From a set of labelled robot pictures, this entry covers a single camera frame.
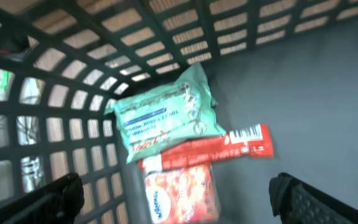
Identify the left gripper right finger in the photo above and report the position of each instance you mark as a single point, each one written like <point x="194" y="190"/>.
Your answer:
<point x="295" y="201"/>

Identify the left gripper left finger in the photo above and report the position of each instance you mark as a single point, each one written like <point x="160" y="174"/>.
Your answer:
<point x="58" y="202"/>

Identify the mint wet wipes pack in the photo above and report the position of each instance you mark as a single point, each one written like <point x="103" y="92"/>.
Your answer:
<point x="167" y="115"/>

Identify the red snack bar wrapper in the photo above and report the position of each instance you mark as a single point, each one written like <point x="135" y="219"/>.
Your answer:
<point x="254" y="141"/>

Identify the orange snack packet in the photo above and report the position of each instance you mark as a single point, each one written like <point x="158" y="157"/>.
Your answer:
<point x="182" y="196"/>

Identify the grey plastic mesh basket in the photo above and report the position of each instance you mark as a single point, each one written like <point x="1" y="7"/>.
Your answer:
<point x="292" y="65"/>

